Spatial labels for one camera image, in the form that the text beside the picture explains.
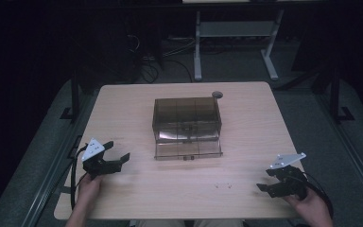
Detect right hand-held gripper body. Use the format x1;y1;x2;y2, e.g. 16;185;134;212
268;151;310;201

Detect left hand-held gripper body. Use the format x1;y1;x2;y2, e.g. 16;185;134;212
80;137;123;181

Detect person's left hand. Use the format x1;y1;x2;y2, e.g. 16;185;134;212
77;173;104;210

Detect person's right hand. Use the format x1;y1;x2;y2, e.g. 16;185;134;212
283;187;335;227

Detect black metal stand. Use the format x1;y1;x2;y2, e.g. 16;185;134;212
329;60;356;123
60;67;82;122

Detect brown transparent drawer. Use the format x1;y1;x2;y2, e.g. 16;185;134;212
153;138;224;162

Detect brown transparent drawer box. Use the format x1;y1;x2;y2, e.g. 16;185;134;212
151;96;223;142

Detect white metal stand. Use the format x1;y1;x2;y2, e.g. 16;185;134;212
193;9;285;82

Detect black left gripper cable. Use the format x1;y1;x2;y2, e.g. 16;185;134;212
70;143;91;211

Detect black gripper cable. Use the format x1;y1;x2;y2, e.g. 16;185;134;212
302;170;335;218
70;143;91;211

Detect black table edge bracket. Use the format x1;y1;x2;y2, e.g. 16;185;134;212
67;134;83;160

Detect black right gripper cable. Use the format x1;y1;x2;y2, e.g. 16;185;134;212
302;170;335;218

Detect black floor cables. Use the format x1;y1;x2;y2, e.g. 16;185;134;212
124;32;195;84

